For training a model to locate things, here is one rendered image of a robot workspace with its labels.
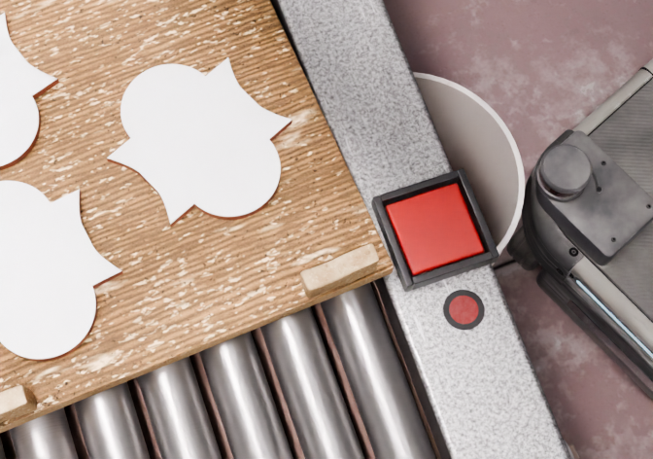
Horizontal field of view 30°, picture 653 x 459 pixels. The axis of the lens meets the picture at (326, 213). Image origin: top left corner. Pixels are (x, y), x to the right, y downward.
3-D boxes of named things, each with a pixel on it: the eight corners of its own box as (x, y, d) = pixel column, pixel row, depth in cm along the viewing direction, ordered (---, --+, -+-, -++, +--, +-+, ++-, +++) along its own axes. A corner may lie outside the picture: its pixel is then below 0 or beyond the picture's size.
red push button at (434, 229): (455, 187, 96) (457, 181, 95) (483, 256, 94) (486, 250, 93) (383, 210, 95) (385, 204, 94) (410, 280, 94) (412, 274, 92)
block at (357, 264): (370, 251, 92) (372, 240, 89) (380, 272, 91) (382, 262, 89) (297, 280, 91) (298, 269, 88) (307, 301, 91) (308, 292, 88)
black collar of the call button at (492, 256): (461, 175, 97) (463, 167, 95) (497, 262, 94) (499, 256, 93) (370, 204, 95) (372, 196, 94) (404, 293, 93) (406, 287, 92)
